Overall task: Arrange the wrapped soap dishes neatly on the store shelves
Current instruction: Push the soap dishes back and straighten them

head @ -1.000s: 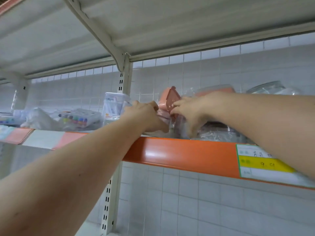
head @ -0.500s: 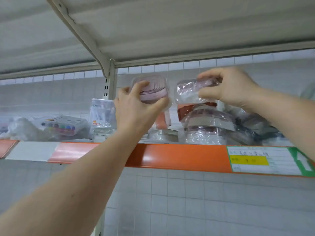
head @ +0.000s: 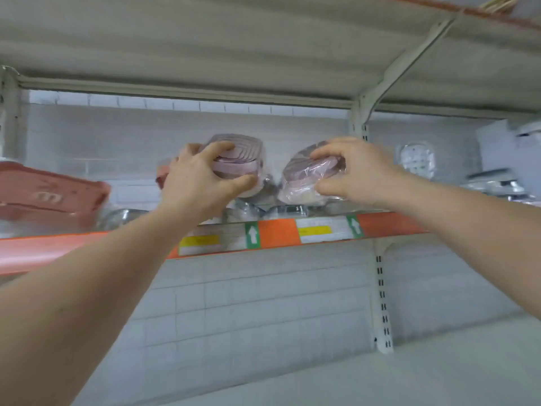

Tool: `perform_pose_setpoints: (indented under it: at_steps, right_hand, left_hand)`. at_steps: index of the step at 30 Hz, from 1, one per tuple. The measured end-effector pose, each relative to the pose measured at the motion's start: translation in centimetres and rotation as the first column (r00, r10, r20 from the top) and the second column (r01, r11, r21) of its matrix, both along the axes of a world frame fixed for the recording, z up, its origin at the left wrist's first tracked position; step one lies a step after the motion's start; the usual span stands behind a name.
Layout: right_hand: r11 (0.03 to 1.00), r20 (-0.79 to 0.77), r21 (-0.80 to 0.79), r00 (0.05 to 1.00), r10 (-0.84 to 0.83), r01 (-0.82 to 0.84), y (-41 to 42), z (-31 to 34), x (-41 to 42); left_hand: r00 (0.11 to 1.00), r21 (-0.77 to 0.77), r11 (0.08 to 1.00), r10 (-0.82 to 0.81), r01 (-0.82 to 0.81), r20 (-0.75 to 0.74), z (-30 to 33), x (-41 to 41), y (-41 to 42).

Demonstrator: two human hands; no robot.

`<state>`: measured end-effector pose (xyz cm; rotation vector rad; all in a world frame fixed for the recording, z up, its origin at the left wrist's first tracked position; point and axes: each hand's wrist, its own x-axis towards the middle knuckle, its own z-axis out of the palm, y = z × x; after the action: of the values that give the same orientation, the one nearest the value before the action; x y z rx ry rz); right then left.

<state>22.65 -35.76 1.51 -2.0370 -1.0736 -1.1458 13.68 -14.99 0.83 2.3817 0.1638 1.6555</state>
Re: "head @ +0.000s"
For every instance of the small orange plastic item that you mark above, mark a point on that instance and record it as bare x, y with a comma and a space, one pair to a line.
162, 175

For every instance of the white pen organizer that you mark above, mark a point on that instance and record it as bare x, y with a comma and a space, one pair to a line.
516, 148

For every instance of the person's left hand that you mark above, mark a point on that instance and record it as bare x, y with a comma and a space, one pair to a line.
194, 190

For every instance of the salmon plastic basket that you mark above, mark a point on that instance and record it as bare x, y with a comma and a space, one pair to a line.
51, 198

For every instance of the white label green arrow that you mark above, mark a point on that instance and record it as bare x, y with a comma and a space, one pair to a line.
216, 241
325, 230

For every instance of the person's right hand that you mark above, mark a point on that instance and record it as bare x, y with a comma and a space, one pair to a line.
372, 177

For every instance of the mauve lid round plastic box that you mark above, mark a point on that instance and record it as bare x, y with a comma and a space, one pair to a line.
241, 156
300, 177

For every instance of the person's right forearm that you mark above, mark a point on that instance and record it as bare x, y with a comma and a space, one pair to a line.
482, 232

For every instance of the orange metal store shelving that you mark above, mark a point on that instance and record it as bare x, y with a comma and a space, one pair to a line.
279, 232

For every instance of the person's left forearm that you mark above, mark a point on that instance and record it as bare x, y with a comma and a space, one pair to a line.
84, 300

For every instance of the soap dishes shelf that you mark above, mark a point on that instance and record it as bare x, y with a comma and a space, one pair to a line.
253, 210

